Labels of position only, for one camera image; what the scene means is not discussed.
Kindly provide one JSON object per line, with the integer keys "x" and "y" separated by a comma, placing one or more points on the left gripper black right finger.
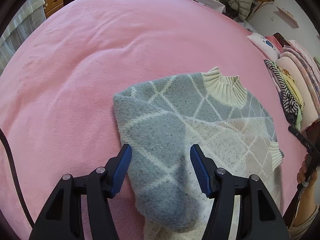
{"x": 259, "y": 217}

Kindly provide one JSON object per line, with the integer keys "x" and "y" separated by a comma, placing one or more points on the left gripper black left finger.
{"x": 60, "y": 217}

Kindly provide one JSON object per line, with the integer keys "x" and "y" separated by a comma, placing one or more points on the grey beige argyle knit sweater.
{"x": 162, "y": 119}

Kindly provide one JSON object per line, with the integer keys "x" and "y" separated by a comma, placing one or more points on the person's right forearm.
{"x": 306, "y": 214}

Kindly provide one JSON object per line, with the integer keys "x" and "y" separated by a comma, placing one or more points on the pile of striped clothes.
{"x": 290, "y": 97}

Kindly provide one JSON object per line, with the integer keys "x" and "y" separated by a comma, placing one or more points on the person's right hand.
{"x": 302, "y": 171}

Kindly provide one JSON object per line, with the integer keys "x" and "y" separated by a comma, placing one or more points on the stack of folded pink blankets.
{"x": 304, "y": 71}

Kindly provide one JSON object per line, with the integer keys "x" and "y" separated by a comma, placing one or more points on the white pillow with whale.
{"x": 265, "y": 46}

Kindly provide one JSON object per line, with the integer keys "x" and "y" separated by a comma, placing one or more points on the pink bed blanket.
{"x": 57, "y": 90}

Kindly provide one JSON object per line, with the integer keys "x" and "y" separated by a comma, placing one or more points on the wooden coat rack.
{"x": 256, "y": 5}

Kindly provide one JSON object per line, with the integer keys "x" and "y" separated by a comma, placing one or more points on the wall shelf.
{"x": 289, "y": 16}

